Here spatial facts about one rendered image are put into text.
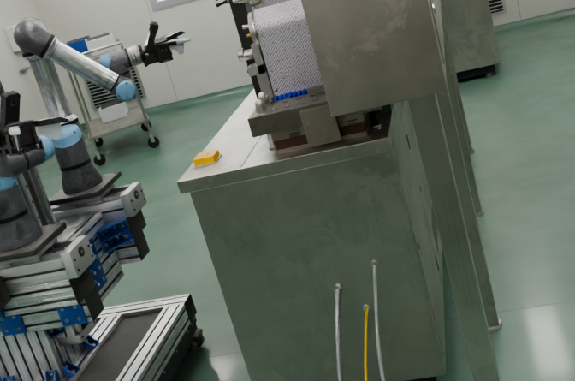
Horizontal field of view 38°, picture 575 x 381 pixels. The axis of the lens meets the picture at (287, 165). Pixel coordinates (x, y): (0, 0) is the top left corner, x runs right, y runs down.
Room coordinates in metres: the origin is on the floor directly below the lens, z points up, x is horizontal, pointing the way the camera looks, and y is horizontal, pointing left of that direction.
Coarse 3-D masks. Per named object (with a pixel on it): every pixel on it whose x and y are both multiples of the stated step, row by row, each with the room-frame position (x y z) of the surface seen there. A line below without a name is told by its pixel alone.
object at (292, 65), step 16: (272, 48) 2.59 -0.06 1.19; (288, 48) 2.58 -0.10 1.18; (304, 48) 2.57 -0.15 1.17; (272, 64) 2.60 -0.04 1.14; (288, 64) 2.59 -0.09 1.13; (304, 64) 2.57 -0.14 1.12; (272, 80) 2.60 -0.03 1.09; (288, 80) 2.59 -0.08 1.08; (304, 80) 2.58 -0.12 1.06; (320, 80) 2.56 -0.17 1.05
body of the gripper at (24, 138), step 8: (32, 120) 2.17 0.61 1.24; (24, 128) 2.14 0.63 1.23; (32, 128) 2.16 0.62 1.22; (0, 136) 2.20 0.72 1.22; (8, 136) 2.15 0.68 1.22; (24, 136) 2.14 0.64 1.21; (32, 136) 2.16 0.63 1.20; (0, 144) 2.19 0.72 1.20; (8, 144) 2.15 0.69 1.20; (24, 144) 2.13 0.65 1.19; (32, 144) 2.16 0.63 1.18; (40, 144) 2.17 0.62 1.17; (8, 152) 2.20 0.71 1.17; (16, 152) 2.14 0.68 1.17; (24, 152) 2.12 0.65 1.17
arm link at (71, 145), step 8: (64, 128) 3.05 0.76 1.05; (72, 128) 3.02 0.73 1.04; (64, 136) 2.98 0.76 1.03; (72, 136) 2.99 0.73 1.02; (80, 136) 3.02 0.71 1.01; (56, 144) 2.99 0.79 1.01; (64, 144) 2.98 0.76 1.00; (72, 144) 2.98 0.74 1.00; (80, 144) 3.01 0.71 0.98; (56, 152) 3.00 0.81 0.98; (64, 152) 2.98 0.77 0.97; (72, 152) 2.98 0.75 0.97; (80, 152) 3.00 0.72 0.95; (64, 160) 2.98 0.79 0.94; (72, 160) 2.98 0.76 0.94; (80, 160) 2.99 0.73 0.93
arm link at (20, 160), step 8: (0, 152) 2.27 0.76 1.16; (0, 160) 2.26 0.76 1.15; (8, 160) 2.28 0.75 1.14; (16, 160) 2.30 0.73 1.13; (24, 160) 2.31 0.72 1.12; (0, 168) 2.25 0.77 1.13; (8, 168) 2.27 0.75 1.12; (16, 168) 2.29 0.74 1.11; (24, 168) 2.31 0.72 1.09; (0, 176) 2.25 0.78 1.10; (8, 176) 2.26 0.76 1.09; (0, 184) 2.25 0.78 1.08; (8, 184) 2.26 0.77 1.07
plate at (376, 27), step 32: (320, 0) 1.71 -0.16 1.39; (352, 0) 1.69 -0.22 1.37; (384, 0) 1.67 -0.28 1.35; (416, 0) 1.66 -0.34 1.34; (320, 32) 1.71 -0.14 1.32; (352, 32) 1.69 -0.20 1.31; (384, 32) 1.68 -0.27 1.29; (416, 32) 1.66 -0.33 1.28; (320, 64) 1.71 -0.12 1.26; (352, 64) 1.70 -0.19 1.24; (384, 64) 1.68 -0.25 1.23; (416, 64) 1.67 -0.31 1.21; (352, 96) 1.70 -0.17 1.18; (384, 96) 1.69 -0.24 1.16; (416, 96) 1.67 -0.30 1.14
